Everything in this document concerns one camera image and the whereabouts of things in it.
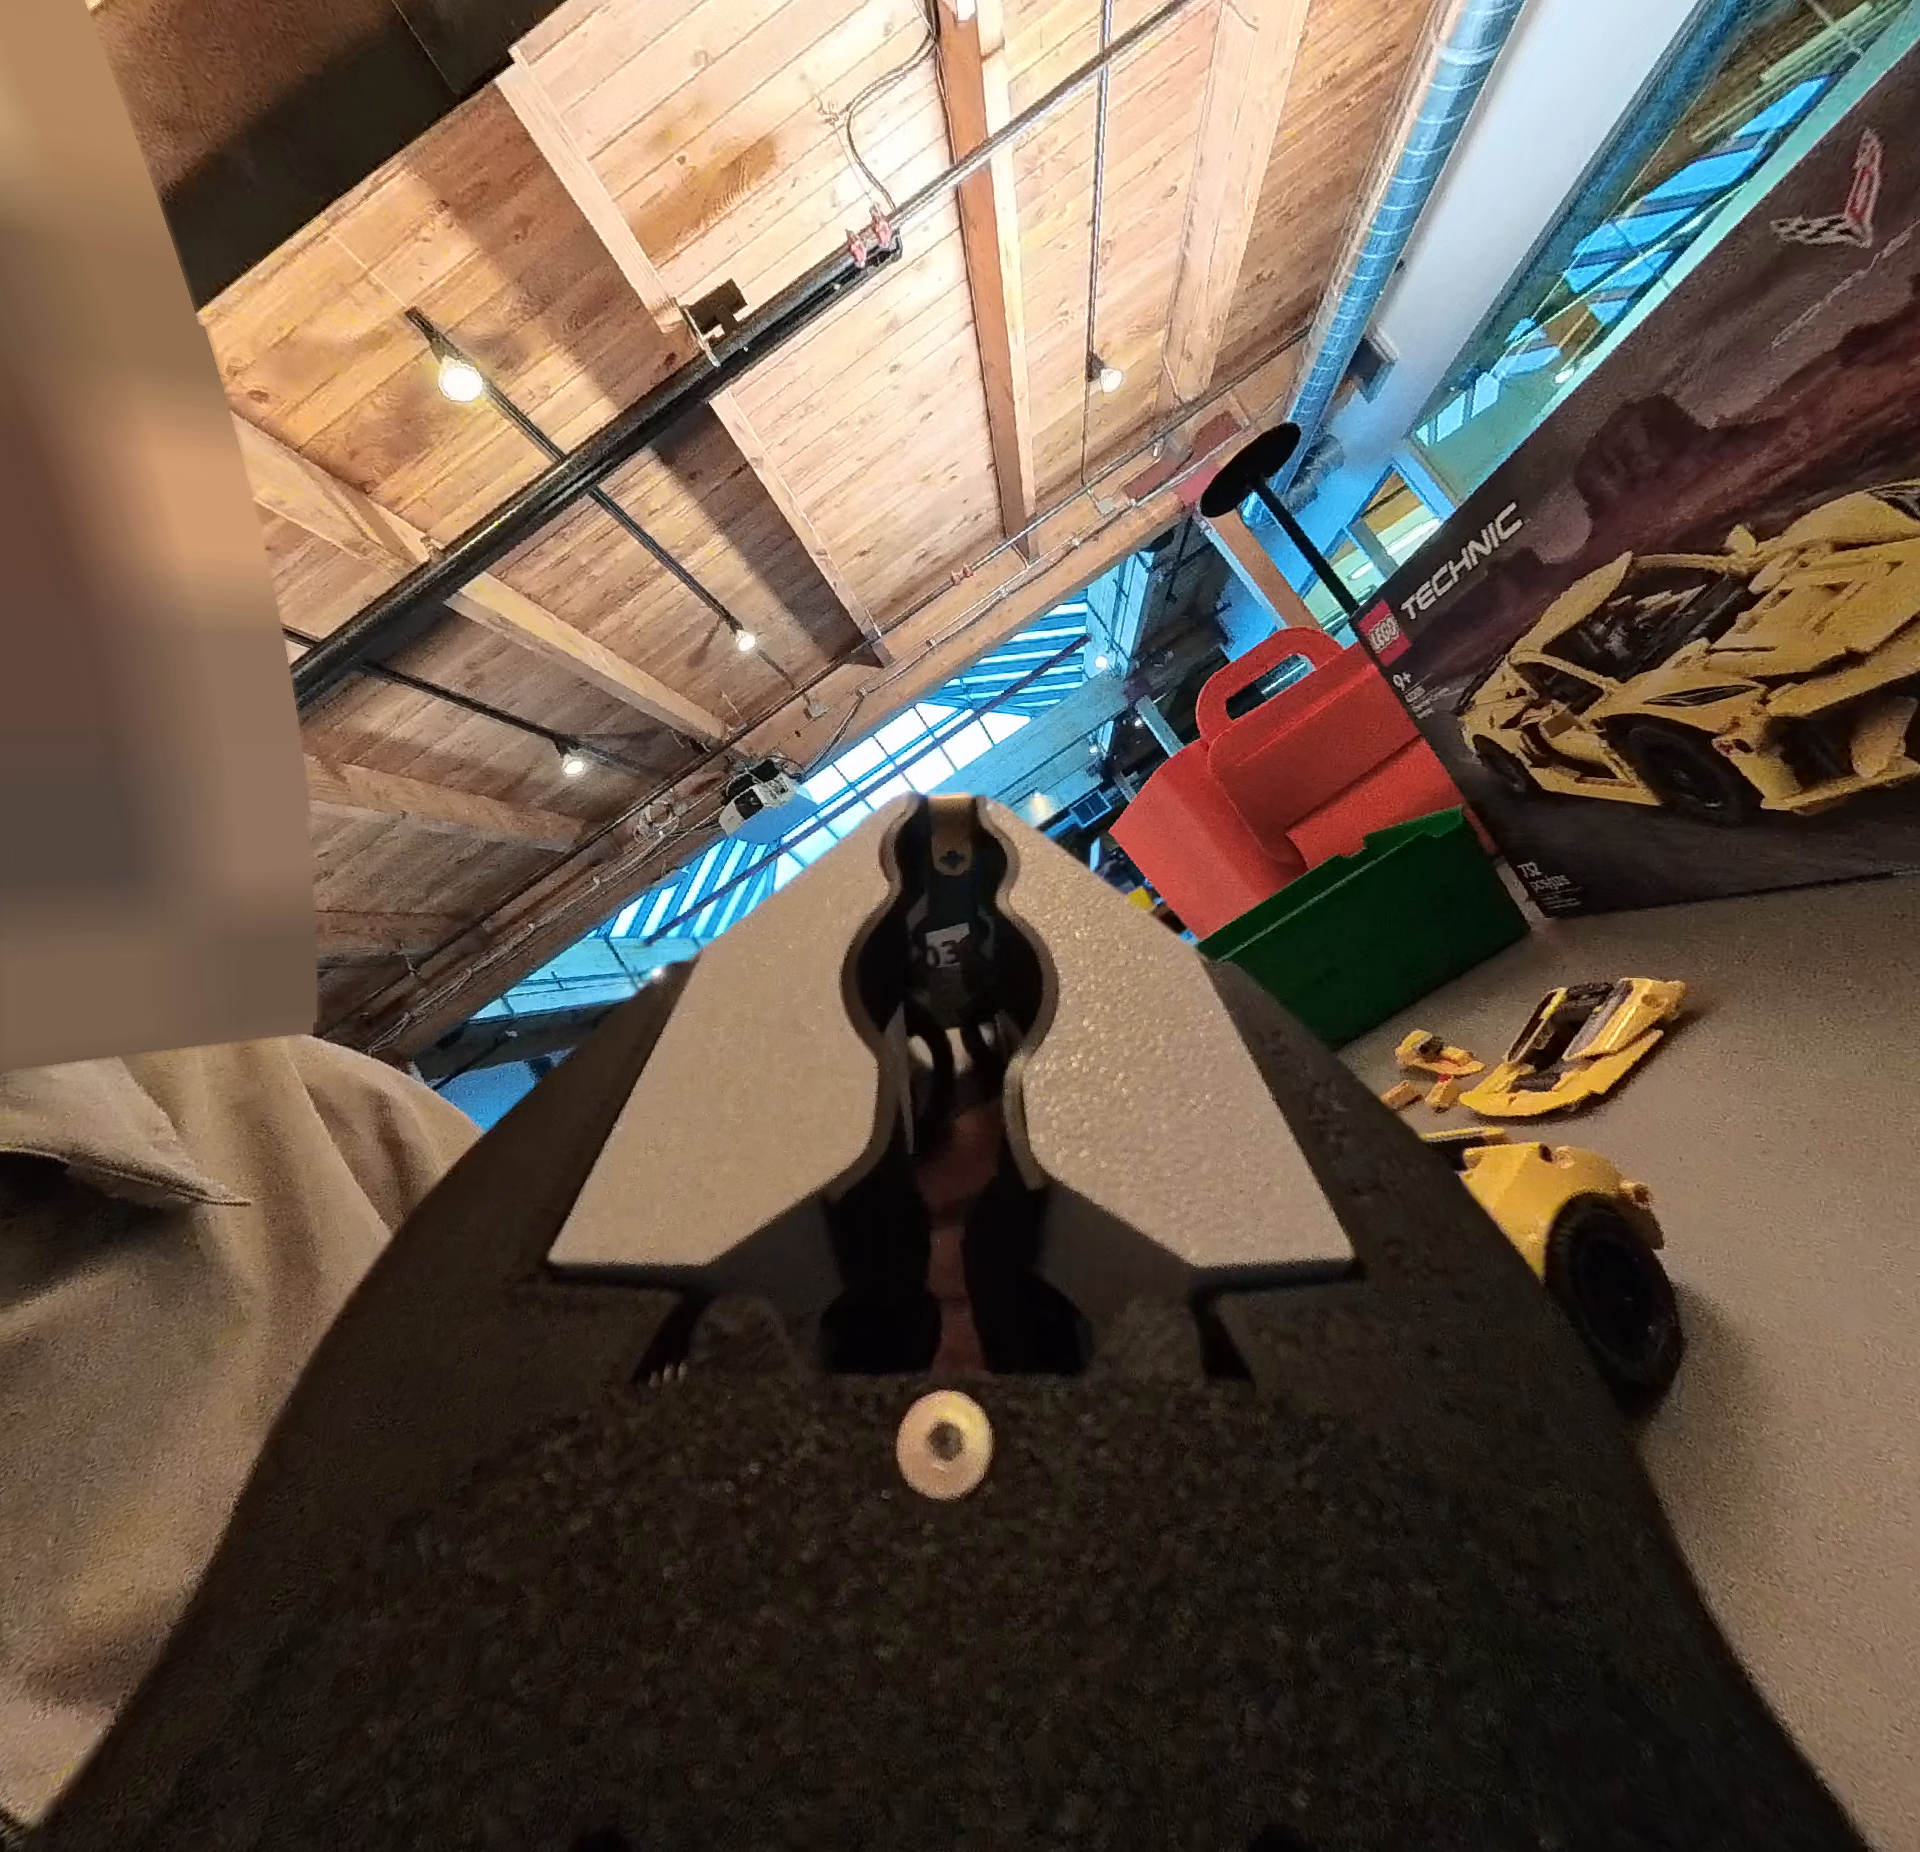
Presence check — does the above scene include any green plastic bin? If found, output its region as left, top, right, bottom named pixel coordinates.
left=1198, top=805, right=1534, bottom=1054

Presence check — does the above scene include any grey desk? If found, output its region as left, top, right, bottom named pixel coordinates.
left=1335, top=868, right=1920, bottom=1852

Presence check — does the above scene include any silver ventilation duct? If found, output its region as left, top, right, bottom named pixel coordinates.
left=1288, top=0, right=1571, bottom=451

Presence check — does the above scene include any black disc on pole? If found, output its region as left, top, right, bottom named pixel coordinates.
left=1198, top=421, right=1364, bottom=620

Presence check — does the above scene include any yellow toy car model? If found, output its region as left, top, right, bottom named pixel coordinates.
left=1419, top=1124, right=1687, bottom=1399

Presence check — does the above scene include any person's beige jacket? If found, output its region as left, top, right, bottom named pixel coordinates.
left=0, top=1037, right=485, bottom=1829

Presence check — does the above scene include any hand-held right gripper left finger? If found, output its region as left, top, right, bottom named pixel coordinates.
left=546, top=796, right=919, bottom=1307

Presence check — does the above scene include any toy car cardboard box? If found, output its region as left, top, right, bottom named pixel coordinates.
left=1350, top=83, right=1920, bottom=917

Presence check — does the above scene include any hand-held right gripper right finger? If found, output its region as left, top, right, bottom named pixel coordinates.
left=975, top=796, right=1358, bottom=1313

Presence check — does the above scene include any yellow toy car hood section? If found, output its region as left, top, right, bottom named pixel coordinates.
left=1460, top=976, right=1694, bottom=1124

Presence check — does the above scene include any black ceiling pipe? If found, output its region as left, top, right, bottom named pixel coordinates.
left=291, top=0, right=1306, bottom=713

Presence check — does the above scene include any red carry bag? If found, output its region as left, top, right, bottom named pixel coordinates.
left=1108, top=631, right=1468, bottom=943

